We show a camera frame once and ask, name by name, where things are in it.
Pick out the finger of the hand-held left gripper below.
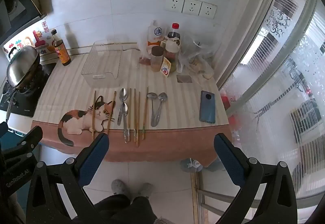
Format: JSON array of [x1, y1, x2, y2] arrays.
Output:
[[2, 126, 43, 167]]

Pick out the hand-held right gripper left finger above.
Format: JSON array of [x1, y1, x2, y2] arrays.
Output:
[[25, 133, 110, 224]]

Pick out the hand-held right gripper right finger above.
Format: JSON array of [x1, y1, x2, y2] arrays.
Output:
[[214, 133, 298, 224]]

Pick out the clear plastic container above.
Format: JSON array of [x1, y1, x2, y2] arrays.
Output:
[[81, 40, 123, 88]]

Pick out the teal cabinet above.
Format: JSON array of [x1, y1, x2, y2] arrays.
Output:
[[0, 130, 41, 158]]

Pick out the white blue plastic item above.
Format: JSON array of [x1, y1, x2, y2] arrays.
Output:
[[180, 158, 202, 173]]

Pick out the black gas stove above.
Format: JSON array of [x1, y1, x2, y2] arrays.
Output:
[[0, 62, 57, 118]]

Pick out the person's left grey slipper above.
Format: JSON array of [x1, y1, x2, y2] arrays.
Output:
[[111, 179, 130, 197]]

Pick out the person's grey slipper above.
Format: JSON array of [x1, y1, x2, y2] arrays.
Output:
[[111, 179, 130, 197], [138, 183, 154, 198]]

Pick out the blue smartphone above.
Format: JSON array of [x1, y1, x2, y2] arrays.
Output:
[[199, 90, 216, 124]]

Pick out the wooden stick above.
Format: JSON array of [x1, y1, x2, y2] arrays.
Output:
[[190, 172, 199, 224]]

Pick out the red plastic container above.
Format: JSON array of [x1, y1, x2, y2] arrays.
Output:
[[220, 89, 238, 113]]

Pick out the striped tablecloth with cat print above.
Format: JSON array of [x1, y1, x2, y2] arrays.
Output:
[[31, 49, 229, 163]]

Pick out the person's right grey slipper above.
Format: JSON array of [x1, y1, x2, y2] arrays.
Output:
[[138, 183, 154, 198]]

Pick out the person's dark trousers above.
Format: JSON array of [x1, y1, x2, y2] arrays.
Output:
[[93, 194, 158, 224]]

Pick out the frosted patterned window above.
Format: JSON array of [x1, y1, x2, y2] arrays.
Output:
[[216, 0, 325, 201]]

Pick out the steel wok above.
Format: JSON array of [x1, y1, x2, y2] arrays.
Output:
[[5, 45, 41, 123]]

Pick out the small dark card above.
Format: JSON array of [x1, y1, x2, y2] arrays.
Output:
[[176, 75, 193, 84]]

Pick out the dark sauce bottle red label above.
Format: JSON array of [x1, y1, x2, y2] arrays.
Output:
[[51, 28, 72, 66]]

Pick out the clear plastic bag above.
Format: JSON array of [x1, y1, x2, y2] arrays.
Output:
[[178, 34, 216, 80]]

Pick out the brown spice jar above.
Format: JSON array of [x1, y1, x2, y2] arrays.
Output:
[[151, 46, 164, 71]]

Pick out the glass jar with beige lid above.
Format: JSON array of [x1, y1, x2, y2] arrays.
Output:
[[160, 37, 181, 73]]

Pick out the range hood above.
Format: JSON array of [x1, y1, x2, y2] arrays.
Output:
[[0, 0, 47, 45]]

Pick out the dark bottle with red cap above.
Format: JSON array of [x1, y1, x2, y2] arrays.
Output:
[[166, 23, 181, 44]]

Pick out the white label bottle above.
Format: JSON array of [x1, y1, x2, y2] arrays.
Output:
[[146, 20, 165, 48]]

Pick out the grey metal frame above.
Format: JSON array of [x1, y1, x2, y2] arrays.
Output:
[[197, 171, 244, 224]]

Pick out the colourful wall stickers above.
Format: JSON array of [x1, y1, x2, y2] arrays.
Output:
[[2, 21, 55, 55]]

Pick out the white wall socket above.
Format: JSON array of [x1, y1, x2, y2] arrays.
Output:
[[165, 0, 185, 11], [181, 0, 203, 15], [198, 2, 218, 19]]

